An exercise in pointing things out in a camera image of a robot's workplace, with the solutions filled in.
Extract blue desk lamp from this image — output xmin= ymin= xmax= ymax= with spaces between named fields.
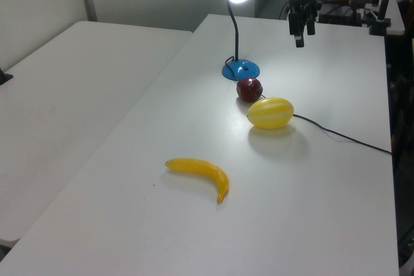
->
xmin=219 ymin=0 xmax=261 ymax=81

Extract black equipment box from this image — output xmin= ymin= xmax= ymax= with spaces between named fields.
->
xmin=318 ymin=1 xmax=362 ymax=27

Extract dark red toy apple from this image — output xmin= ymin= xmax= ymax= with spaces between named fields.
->
xmin=235 ymin=77 xmax=263 ymax=103

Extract black pole with clamp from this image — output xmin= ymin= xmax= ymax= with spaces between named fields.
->
xmin=369 ymin=0 xmax=399 ymax=36

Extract yellow striped toy melon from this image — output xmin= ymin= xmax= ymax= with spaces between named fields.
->
xmin=246 ymin=96 xmax=295 ymax=130

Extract yellow toy banana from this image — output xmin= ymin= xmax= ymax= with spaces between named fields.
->
xmin=165 ymin=158 xmax=230 ymax=204

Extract black clamp at table edge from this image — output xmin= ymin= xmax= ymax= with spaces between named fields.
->
xmin=0 ymin=67 xmax=14 ymax=87

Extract black lamp power cable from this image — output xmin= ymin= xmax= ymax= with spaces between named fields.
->
xmin=224 ymin=56 xmax=393 ymax=155

